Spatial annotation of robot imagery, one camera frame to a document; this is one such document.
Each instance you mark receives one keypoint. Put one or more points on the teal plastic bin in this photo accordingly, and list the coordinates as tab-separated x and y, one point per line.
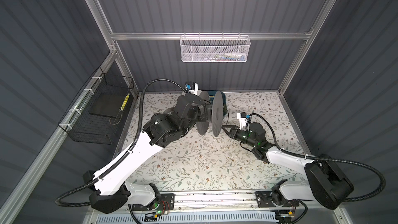
212	95

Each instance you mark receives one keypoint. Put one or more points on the grey foam spool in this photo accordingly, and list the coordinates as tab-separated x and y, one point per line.
216	117

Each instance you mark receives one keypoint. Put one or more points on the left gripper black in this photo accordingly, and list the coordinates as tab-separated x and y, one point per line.
202	116

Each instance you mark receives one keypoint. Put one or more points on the yellow strip in basket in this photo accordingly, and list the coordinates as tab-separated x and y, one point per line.
125	101

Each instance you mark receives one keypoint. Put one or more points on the white wire mesh basket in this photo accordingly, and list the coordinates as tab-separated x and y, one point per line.
214	48

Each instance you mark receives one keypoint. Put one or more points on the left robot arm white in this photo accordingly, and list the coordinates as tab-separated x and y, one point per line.
107	189

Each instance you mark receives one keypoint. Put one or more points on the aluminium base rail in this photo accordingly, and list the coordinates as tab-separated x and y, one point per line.
210	207

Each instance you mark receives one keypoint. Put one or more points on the black wire basket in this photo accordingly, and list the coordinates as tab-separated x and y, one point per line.
83	127

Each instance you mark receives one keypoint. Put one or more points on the black pad in basket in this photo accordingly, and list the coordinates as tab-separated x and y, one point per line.
107	105

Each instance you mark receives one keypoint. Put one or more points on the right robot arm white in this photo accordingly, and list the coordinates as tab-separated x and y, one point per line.
323	181

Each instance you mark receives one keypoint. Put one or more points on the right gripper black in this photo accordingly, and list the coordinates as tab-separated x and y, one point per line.
233	132

